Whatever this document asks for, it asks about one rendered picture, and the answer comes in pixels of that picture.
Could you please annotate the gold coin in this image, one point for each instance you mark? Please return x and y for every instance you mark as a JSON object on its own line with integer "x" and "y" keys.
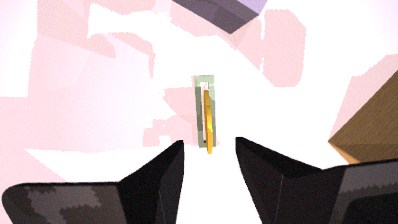
{"x": 208, "y": 122}

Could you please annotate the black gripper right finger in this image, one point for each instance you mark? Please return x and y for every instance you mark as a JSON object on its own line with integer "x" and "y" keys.
{"x": 285, "y": 190}

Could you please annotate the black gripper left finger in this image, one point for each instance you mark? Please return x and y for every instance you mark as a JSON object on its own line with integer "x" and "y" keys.
{"x": 150, "y": 195}

